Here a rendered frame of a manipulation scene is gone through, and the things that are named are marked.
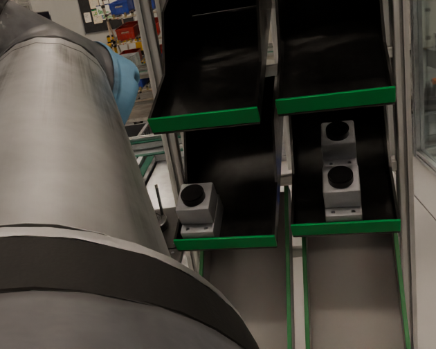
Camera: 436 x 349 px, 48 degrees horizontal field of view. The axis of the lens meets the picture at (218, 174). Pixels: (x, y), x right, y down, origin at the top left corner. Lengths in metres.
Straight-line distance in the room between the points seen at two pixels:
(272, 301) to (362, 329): 0.13
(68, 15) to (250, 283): 11.44
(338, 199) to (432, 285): 0.56
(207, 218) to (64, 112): 0.46
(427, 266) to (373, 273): 0.46
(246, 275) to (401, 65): 0.37
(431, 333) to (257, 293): 0.39
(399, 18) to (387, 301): 0.38
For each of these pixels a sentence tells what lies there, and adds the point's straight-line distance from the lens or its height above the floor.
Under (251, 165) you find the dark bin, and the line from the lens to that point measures 0.73.
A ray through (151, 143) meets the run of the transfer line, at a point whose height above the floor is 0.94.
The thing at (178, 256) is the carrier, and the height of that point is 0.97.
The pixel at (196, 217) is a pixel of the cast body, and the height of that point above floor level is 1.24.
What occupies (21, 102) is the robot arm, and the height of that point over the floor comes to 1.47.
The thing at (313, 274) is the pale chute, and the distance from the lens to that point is 0.76.
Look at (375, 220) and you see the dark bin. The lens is 0.63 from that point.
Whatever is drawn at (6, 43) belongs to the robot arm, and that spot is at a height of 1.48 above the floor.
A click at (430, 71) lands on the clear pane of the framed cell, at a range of 1.66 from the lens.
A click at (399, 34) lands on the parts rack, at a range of 0.70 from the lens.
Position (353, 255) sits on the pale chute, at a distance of 0.76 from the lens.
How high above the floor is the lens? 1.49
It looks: 20 degrees down
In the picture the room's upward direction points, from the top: 10 degrees counter-clockwise
